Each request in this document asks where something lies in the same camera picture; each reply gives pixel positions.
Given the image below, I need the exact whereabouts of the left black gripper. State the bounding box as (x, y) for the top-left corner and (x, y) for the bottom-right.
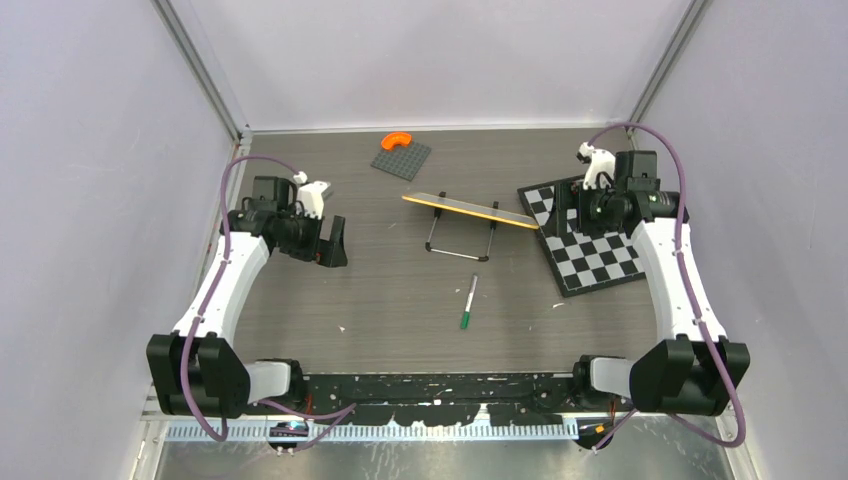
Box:
(277, 205), (347, 267)

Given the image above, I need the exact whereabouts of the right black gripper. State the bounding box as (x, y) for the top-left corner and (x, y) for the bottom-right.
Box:
(545, 180), (624, 237)

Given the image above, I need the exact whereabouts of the yellow framed whiteboard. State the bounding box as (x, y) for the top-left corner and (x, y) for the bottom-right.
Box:
(401, 192), (540, 262)

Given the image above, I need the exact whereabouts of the green whiteboard marker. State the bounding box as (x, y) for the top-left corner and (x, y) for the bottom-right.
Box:
(460, 273), (479, 330)

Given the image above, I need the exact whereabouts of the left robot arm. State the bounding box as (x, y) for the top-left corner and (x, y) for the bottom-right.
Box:
(146, 173), (348, 419)

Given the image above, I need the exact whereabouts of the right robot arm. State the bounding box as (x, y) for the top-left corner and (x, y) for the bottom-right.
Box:
(546, 144), (750, 416)

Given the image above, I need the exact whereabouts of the black white checkerboard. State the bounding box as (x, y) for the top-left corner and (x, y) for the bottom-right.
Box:
(535, 209), (645, 298)

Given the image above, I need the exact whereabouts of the grey building baseplate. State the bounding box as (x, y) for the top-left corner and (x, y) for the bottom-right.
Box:
(371, 141), (432, 181)

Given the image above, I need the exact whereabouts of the orange curved block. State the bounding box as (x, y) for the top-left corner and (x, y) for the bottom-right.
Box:
(380, 131), (412, 151)

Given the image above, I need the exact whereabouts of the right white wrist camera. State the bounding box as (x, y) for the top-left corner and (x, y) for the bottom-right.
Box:
(576, 142), (616, 190)

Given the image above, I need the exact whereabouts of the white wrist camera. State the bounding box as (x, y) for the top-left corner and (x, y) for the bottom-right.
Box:
(576, 142), (616, 190)
(293, 171), (333, 220)

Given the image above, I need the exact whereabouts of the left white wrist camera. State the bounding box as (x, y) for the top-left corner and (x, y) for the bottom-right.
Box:
(293, 171), (333, 220)

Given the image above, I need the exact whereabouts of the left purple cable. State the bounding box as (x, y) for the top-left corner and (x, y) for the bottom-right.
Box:
(180, 155), (359, 452)

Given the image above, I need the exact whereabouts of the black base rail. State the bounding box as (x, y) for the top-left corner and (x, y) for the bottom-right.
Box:
(242, 372), (637, 429)

